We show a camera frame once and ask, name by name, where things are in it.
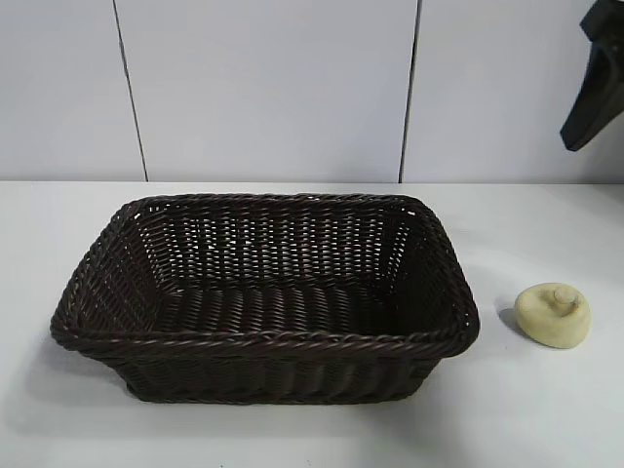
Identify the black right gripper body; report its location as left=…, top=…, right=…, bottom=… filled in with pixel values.
left=578, top=0, right=624, bottom=53

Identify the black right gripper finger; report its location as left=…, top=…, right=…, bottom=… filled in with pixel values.
left=559, top=44, right=624, bottom=150

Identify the pale yellow egg yolk pastry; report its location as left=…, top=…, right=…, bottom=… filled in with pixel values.
left=515, top=281, right=593, bottom=350

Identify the dark brown wicker basket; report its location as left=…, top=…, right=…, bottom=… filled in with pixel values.
left=49, top=192, right=482, bottom=406

